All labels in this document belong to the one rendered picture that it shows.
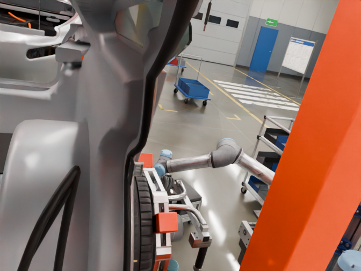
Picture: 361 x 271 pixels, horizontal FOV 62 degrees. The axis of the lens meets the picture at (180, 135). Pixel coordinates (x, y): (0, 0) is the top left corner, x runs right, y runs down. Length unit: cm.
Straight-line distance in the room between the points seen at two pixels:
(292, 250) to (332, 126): 33
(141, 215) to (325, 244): 62
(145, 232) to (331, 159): 69
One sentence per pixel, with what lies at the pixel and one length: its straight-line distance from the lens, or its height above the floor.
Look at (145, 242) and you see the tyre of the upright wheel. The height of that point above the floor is 103.
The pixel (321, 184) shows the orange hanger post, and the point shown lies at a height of 152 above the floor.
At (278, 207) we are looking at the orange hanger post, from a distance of 89.
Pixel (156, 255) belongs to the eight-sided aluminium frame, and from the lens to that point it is 123.
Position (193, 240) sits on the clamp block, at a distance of 136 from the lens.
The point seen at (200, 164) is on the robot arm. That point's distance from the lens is 170.
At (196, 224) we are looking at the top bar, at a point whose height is 98.
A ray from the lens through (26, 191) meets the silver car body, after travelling 95.
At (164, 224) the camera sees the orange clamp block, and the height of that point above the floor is 110.
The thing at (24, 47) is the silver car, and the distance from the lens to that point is 344.
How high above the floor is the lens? 181
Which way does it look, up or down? 22 degrees down
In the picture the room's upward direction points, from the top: 13 degrees clockwise
